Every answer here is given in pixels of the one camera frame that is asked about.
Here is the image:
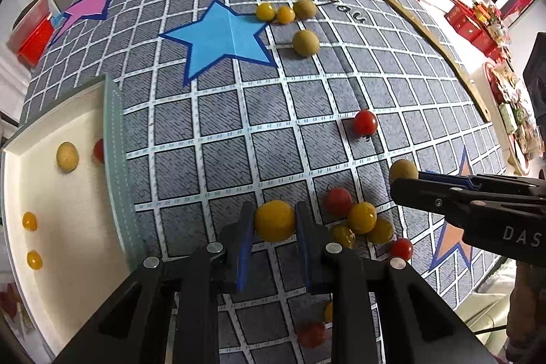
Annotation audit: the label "olive green round fruit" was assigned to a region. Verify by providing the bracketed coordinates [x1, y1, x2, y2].
[367, 217, 395, 245]
[292, 29, 320, 58]
[292, 0, 317, 19]
[56, 141, 80, 172]
[388, 159, 419, 186]

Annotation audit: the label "orange yellow cherry tomato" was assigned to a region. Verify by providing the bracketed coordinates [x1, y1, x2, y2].
[276, 5, 296, 25]

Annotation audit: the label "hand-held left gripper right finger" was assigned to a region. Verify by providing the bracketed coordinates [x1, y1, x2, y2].
[296, 201, 486, 364]

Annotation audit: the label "large yellow cherry tomato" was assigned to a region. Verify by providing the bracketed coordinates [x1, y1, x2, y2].
[254, 200, 297, 243]

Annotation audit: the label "red storage box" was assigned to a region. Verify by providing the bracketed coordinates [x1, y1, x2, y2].
[6, 0, 59, 69]

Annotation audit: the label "red gift boxes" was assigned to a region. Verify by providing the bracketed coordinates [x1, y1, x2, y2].
[444, 0, 513, 63]

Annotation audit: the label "small red cherry tomato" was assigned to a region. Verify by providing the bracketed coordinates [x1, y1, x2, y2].
[389, 238, 414, 261]

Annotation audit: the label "person's right forearm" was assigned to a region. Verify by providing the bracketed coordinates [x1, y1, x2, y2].
[504, 259, 546, 364]

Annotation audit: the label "white tray with green rim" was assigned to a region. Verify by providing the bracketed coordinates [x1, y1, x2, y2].
[2, 73, 148, 361]

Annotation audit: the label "grey checked blanket with stars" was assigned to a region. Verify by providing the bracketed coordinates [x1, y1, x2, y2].
[17, 0, 509, 364]

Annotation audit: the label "black monitor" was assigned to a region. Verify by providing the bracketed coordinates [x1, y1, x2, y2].
[522, 30, 546, 114]

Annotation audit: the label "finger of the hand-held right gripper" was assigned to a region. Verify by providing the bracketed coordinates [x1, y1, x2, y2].
[417, 171, 546, 196]
[391, 177, 546, 227]

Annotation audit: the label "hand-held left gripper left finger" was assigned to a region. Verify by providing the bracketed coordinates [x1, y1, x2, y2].
[53, 201, 256, 364]

